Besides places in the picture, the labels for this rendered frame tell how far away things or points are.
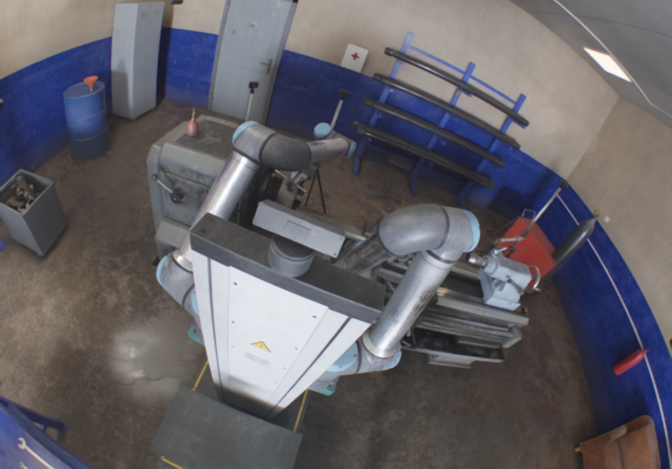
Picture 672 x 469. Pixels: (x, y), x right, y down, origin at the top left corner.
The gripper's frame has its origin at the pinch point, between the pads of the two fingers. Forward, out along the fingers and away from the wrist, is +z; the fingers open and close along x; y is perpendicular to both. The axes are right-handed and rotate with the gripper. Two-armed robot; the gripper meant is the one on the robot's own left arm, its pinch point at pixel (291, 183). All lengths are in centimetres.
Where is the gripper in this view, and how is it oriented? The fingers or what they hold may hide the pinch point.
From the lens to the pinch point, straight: 153.0
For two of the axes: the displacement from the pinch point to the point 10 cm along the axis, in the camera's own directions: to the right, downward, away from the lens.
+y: -1.7, 2.3, 9.6
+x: -8.0, -6.0, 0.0
